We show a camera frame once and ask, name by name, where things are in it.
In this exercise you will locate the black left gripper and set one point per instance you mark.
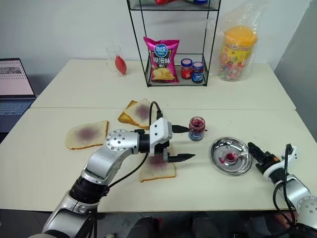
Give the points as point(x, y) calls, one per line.
point(166, 146)

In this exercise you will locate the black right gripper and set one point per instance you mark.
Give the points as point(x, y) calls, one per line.
point(270, 159)

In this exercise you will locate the clear plastic spoon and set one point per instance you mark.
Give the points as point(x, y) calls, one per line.
point(241, 155)

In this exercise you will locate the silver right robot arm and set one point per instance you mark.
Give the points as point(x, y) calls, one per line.
point(302, 196)

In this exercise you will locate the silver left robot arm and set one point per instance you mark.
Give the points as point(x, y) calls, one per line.
point(119, 141)

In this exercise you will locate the open glass jam jar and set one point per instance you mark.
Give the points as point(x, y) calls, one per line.
point(197, 129)

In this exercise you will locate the red jam dollop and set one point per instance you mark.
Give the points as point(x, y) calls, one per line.
point(230, 157)

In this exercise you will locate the jam-stained bread slice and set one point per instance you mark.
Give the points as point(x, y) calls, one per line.
point(141, 111)
point(86, 135)
point(158, 169)

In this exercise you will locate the blue-label jam jar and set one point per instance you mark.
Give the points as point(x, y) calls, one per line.
point(197, 73)

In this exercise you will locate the red-label jam jar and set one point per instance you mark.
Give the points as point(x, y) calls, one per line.
point(186, 70)

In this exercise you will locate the round steel plate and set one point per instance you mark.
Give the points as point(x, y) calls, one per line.
point(223, 148)

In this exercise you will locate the pink potato chips bag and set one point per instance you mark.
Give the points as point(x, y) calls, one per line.
point(162, 59)

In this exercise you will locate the red object in glass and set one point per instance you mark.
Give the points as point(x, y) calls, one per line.
point(121, 65)

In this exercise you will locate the orange-lid candy jar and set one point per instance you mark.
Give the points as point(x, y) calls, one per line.
point(237, 54)

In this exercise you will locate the clear drinking glass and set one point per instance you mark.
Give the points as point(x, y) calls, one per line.
point(111, 62)

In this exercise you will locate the candy jar in plastic bag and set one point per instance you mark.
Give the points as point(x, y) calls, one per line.
point(247, 17)

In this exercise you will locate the red snack packet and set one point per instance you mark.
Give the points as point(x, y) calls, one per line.
point(163, 2)

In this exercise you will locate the blue packet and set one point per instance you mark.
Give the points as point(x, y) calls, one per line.
point(200, 1)

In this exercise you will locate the open laptop computer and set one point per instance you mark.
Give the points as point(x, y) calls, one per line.
point(15, 81)

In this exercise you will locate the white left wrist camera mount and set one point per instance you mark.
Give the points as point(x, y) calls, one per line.
point(161, 131)

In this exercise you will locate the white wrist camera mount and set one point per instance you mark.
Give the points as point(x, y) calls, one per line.
point(161, 131)
point(272, 171)

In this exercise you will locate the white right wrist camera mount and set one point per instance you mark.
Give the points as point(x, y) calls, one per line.
point(272, 171)

